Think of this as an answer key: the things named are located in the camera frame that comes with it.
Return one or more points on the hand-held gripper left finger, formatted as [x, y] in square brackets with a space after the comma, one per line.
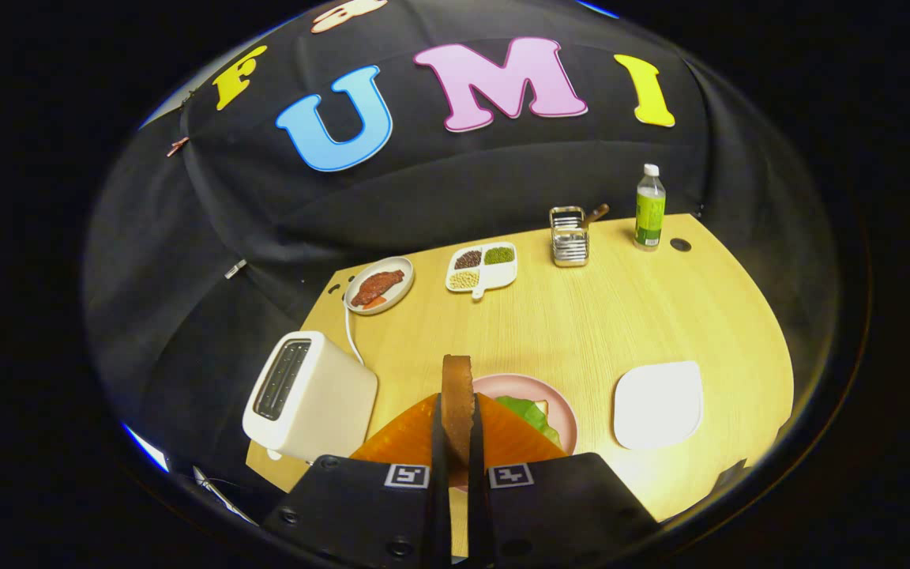
[439, 490]

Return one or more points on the orange food piece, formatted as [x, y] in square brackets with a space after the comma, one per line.
[376, 302]

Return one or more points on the lit computer monitor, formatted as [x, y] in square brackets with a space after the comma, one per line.
[143, 447]

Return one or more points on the pink round plate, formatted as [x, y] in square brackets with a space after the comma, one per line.
[518, 386]

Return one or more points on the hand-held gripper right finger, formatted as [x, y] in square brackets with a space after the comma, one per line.
[477, 506]

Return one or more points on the toasted bread slice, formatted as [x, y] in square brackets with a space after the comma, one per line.
[457, 403]

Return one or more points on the white square plate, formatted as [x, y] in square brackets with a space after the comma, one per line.
[656, 407]

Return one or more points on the pink cloth clip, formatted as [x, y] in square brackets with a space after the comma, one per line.
[177, 145]

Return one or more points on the green label drink bottle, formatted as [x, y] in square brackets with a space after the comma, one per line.
[649, 213]

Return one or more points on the white cloth clip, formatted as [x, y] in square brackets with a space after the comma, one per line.
[235, 269]

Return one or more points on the grey round plate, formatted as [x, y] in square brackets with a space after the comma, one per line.
[401, 273]

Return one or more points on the pile of dark beans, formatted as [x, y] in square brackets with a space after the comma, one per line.
[468, 259]

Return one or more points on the pile of green beans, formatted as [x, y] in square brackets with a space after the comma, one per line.
[498, 255]

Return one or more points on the green lettuce leaf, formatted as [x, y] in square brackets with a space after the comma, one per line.
[530, 415]

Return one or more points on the white toaster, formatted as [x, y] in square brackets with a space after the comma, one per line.
[321, 411]

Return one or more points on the brown steak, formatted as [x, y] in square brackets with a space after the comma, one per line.
[377, 286]

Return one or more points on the white divided dish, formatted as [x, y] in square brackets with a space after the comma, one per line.
[498, 275]

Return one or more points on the pile of pale beans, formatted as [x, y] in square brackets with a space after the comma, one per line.
[464, 280]

